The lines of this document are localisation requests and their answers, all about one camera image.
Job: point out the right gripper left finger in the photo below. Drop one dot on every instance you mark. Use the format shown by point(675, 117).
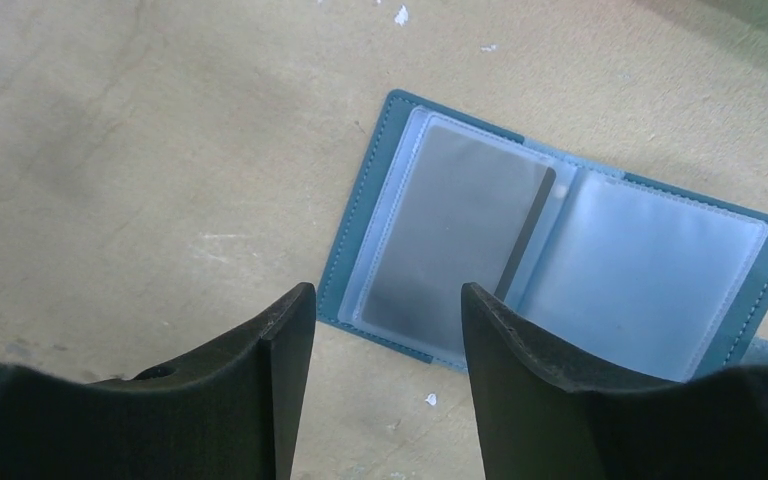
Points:
point(228, 409)

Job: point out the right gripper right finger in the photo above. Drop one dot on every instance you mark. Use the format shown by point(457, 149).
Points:
point(546, 409)

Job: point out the blue card holder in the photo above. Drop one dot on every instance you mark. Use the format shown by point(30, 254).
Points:
point(645, 275)

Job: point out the green plastic bin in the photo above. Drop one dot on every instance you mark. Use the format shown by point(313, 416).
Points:
point(712, 17)

